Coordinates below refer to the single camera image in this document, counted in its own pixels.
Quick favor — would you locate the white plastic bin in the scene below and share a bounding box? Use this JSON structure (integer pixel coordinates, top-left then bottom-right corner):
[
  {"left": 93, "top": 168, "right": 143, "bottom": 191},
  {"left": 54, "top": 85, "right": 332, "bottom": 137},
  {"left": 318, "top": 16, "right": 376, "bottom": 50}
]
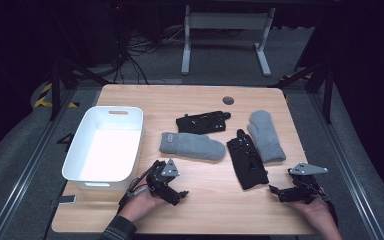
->
[{"left": 61, "top": 105, "right": 145, "bottom": 192}]

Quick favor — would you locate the person's left hand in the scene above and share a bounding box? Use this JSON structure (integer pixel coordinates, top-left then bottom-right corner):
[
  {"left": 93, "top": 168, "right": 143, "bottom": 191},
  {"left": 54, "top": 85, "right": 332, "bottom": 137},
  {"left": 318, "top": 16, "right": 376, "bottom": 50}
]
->
[{"left": 121, "top": 189, "right": 168, "bottom": 223}]

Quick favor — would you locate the white metal desk frame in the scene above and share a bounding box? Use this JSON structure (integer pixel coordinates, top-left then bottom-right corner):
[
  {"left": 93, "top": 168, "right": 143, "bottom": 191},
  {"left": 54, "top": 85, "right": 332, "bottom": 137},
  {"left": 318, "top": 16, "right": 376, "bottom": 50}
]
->
[{"left": 180, "top": 4, "right": 277, "bottom": 77}]

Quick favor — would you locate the bundle of black cables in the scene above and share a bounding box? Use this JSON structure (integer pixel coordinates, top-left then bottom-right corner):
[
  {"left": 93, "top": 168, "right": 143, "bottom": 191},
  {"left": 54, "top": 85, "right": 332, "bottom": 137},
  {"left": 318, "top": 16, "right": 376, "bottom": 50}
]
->
[{"left": 111, "top": 19, "right": 188, "bottom": 85}]

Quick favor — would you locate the black glove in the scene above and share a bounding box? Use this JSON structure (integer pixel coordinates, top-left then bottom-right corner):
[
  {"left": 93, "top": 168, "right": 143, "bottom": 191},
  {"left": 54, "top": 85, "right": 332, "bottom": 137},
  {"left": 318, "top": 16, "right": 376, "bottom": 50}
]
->
[
  {"left": 226, "top": 128, "right": 270, "bottom": 191},
  {"left": 175, "top": 110, "right": 232, "bottom": 136}
]

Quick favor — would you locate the black metal stand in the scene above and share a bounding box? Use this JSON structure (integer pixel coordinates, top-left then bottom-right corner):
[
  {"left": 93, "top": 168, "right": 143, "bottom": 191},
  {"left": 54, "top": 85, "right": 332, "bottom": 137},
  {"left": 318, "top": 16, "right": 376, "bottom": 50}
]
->
[
  {"left": 268, "top": 59, "right": 335, "bottom": 125},
  {"left": 48, "top": 58, "right": 112, "bottom": 122}
]

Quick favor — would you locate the yellow black hazard tape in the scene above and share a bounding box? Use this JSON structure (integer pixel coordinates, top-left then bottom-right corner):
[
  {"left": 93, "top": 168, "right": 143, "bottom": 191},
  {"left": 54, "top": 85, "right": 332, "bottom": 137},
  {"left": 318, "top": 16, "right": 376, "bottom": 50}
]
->
[{"left": 33, "top": 82, "right": 80, "bottom": 109}]

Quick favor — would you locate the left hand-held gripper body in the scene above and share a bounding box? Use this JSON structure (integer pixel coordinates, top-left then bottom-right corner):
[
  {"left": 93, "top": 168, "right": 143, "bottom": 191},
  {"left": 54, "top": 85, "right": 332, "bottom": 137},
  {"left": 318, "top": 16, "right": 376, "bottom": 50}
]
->
[{"left": 145, "top": 158, "right": 183, "bottom": 206}]

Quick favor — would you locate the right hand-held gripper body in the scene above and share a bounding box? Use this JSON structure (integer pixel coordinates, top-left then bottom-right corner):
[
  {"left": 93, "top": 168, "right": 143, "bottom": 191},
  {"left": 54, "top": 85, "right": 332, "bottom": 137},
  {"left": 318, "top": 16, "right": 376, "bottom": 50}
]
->
[{"left": 287, "top": 162, "right": 329, "bottom": 205}]

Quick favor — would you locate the metal floor rail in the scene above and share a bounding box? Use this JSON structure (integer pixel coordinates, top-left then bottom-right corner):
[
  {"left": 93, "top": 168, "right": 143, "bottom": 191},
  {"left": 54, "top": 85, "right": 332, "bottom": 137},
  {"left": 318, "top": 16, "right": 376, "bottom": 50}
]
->
[
  {"left": 308, "top": 93, "right": 384, "bottom": 240},
  {"left": 0, "top": 89, "right": 78, "bottom": 240}
]

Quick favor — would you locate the plain grey mitten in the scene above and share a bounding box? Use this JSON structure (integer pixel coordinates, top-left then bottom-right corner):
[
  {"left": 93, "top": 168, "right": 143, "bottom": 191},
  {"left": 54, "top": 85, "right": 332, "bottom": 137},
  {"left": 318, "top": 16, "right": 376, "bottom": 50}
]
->
[{"left": 246, "top": 109, "right": 287, "bottom": 164}]

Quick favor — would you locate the grey mitten with label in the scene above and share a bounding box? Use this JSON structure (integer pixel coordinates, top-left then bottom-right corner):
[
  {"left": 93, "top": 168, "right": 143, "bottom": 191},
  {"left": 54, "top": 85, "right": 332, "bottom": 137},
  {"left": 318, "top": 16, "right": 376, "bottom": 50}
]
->
[{"left": 158, "top": 131, "right": 227, "bottom": 162}]

